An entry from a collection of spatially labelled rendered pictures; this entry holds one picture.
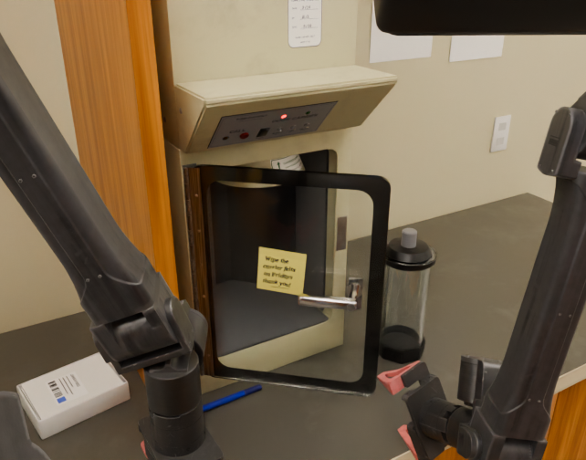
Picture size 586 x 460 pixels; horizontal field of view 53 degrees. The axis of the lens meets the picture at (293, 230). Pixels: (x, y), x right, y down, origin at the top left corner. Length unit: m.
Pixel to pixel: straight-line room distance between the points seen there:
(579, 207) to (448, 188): 1.29
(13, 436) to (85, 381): 0.84
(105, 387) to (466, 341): 0.73
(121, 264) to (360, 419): 0.65
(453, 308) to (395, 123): 0.57
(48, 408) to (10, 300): 0.38
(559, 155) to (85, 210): 0.45
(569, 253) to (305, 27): 0.53
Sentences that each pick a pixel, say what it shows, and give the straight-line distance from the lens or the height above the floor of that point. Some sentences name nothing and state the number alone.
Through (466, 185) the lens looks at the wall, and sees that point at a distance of 1.98.
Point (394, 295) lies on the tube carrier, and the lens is 1.14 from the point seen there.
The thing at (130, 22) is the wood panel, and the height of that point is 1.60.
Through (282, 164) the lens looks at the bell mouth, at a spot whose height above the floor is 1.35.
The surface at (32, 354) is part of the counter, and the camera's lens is 1.34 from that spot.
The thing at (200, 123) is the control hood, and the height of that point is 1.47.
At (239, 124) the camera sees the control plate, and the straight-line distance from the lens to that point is 0.86.
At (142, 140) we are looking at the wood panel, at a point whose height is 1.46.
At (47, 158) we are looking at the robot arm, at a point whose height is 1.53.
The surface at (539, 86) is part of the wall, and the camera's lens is 2.11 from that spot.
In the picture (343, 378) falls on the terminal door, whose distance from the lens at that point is 1.04.
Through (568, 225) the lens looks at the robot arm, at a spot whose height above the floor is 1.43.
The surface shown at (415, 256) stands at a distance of 1.11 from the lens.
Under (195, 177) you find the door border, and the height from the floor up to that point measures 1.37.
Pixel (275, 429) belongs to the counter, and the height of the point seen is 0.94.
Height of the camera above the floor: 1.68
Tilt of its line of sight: 25 degrees down
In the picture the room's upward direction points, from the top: straight up
